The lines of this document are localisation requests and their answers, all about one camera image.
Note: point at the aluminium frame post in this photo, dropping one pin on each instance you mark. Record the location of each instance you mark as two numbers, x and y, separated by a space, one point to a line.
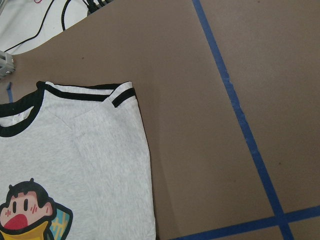
7 64

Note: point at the grey cartoon print t-shirt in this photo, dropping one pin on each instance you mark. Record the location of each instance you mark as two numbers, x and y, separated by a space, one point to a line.
75 165

